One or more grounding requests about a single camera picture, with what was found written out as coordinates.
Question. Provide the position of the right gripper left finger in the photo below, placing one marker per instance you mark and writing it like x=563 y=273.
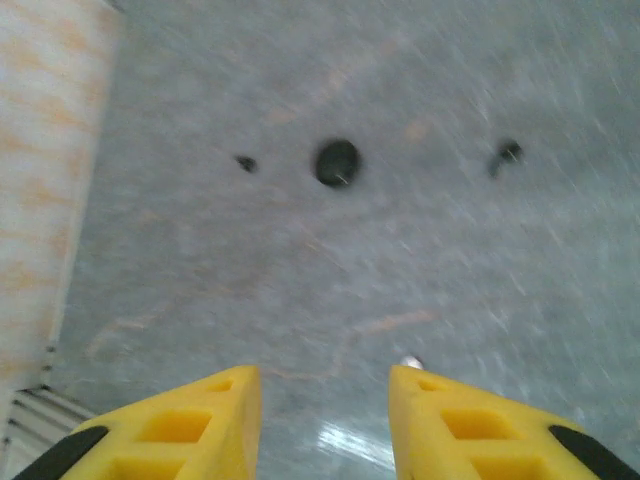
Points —
x=210 y=450

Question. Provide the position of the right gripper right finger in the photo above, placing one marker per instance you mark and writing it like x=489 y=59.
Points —
x=450 y=450

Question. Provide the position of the black round charging case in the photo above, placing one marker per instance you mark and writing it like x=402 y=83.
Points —
x=337 y=162

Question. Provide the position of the aluminium table side rail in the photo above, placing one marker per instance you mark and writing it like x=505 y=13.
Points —
x=40 y=415

